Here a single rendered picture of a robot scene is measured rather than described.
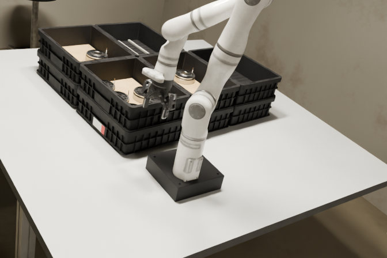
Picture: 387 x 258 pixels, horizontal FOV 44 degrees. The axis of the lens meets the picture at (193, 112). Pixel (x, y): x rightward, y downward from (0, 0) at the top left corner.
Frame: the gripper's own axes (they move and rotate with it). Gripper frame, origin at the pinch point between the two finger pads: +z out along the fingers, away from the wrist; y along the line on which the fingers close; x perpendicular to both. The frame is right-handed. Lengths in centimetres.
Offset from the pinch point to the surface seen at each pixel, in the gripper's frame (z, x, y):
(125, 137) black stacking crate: 16.6, -0.3, 10.4
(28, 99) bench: 26, 4, 65
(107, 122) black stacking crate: 16.9, -2.0, 22.6
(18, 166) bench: 29, 34, 27
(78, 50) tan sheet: 10, -30, 76
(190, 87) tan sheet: 7, -51, 20
